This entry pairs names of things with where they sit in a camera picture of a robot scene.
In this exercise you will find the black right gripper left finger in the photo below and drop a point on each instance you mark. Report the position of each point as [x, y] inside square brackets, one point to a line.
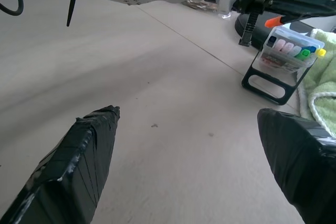
[73, 171]

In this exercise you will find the yellow marker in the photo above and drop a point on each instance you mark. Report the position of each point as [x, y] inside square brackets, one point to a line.
[320, 53]

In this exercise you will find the clear plastic marker case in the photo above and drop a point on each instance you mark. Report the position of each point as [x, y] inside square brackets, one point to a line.
[282, 61]

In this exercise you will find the dark blue marker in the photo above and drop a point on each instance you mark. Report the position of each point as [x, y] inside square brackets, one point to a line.
[272, 41]

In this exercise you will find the green marker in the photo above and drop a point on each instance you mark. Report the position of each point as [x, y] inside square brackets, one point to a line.
[304, 54]

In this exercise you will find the black pen with orange cap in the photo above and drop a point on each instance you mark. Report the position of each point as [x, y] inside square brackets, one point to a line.
[273, 22]

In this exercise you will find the brown patterned packet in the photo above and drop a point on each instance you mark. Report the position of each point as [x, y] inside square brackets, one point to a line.
[200, 5]

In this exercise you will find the pale grey marker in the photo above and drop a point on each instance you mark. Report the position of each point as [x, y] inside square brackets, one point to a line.
[296, 51]

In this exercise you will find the black metal pen holder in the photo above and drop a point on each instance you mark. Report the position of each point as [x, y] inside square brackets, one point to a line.
[287, 91]

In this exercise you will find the light green towel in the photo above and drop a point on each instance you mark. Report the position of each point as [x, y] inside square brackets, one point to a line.
[321, 85]

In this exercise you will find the pink marker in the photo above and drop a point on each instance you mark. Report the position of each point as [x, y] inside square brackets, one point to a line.
[287, 48]
[279, 45]

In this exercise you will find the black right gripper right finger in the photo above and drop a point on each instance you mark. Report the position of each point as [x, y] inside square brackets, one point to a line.
[302, 161]

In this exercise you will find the black zip tie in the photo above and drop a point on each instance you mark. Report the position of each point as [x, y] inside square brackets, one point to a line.
[72, 1]

